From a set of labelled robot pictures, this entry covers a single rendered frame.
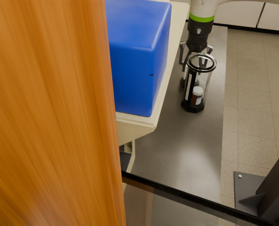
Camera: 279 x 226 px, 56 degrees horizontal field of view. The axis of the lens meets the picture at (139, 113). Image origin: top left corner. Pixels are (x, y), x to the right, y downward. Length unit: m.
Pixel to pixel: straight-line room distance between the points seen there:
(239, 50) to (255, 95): 0.78
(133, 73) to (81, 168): 0.10
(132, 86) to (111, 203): 0.12
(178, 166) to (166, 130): 0.16
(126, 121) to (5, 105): 0.14
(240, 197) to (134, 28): 1.83
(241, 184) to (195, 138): 1.10
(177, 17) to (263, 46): 3.09
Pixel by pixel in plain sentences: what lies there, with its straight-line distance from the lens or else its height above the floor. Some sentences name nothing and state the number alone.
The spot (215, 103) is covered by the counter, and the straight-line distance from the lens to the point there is 1.17.
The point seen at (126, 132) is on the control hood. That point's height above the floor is 1.49.
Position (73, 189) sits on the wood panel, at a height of 1.48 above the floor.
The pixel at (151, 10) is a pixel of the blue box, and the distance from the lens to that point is 0.30.
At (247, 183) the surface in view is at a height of 0.02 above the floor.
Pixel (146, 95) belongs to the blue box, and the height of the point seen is 1.55.
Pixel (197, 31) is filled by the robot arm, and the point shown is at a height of 1.24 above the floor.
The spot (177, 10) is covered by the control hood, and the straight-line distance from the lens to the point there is 0.52.
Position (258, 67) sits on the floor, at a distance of 3.17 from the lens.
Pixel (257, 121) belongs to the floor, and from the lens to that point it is 2.53.
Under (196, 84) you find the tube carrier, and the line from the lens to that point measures 1.00.
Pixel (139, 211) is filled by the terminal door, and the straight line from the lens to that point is 0.47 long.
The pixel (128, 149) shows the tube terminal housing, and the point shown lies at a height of 1.01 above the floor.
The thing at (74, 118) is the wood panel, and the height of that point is 1.60.
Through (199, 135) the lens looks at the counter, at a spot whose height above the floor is 0.94.
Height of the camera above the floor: 1.73
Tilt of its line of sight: 47 degrees down
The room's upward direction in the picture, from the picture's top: straight up
